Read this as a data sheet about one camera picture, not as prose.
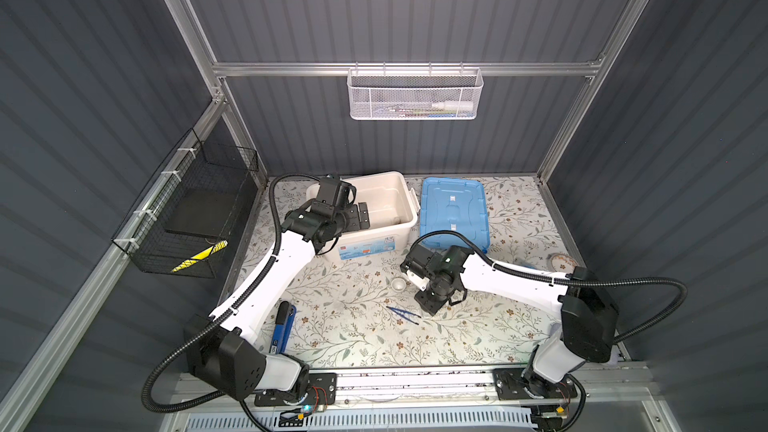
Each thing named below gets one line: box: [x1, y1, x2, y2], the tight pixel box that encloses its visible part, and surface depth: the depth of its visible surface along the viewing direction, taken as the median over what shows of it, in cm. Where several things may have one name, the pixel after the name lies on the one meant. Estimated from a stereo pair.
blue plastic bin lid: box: [420, 177, 490, 253], surface depth 114 cm
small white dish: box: [390, 276, 407, 293], surface depth 91 cm
